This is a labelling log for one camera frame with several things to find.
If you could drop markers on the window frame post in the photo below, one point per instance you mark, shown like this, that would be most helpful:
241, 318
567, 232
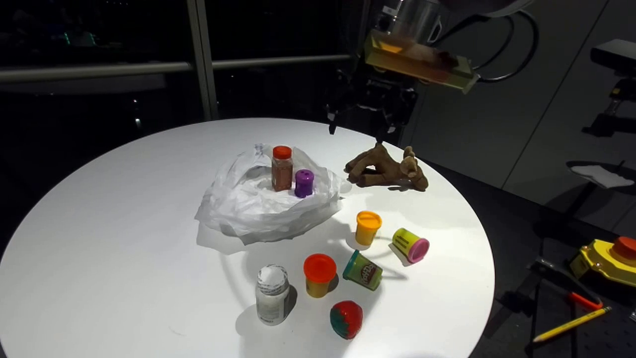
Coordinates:
202, 59

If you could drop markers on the yellow tub with green lid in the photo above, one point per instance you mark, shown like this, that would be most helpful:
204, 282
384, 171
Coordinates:
362, 272

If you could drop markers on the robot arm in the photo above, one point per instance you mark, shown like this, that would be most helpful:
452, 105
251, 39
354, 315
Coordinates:
416, 17

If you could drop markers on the yellow tub with pink lid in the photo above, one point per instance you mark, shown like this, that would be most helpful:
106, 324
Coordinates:
410, 243

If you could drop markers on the yellow emergency stop button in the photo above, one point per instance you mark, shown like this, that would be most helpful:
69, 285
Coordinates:
608, 261

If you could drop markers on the metal handrail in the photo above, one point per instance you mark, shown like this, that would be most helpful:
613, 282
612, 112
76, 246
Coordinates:
99, 71

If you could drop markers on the brown plush toy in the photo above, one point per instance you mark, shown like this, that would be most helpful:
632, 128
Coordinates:
387, 171

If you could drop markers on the yellow tub with red lid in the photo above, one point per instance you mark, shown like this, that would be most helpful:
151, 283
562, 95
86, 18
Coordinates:
319, 274

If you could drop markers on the small purple container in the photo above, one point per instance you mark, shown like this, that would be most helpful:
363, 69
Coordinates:
304, 183

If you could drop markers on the red and green toy strawberry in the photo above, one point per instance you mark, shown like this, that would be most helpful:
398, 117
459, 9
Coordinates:
346, 319

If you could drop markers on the white plastic bag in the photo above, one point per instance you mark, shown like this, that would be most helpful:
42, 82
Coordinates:
248, 209

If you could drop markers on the white plastic bottle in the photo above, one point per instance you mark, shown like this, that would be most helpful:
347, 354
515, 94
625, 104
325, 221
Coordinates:
272, 293

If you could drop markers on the yellow pencil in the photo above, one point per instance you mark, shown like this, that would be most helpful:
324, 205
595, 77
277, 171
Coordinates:
571, 324

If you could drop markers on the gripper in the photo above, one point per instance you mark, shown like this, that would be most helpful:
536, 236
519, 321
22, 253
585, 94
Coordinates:
382, 97

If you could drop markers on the spice bottle with orange lid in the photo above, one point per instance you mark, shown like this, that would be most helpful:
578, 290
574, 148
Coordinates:
281, 171

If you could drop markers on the camera on mount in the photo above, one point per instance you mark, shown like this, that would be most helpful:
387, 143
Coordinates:
616, 89

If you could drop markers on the white cloth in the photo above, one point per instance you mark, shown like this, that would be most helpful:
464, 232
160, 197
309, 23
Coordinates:
602, 175

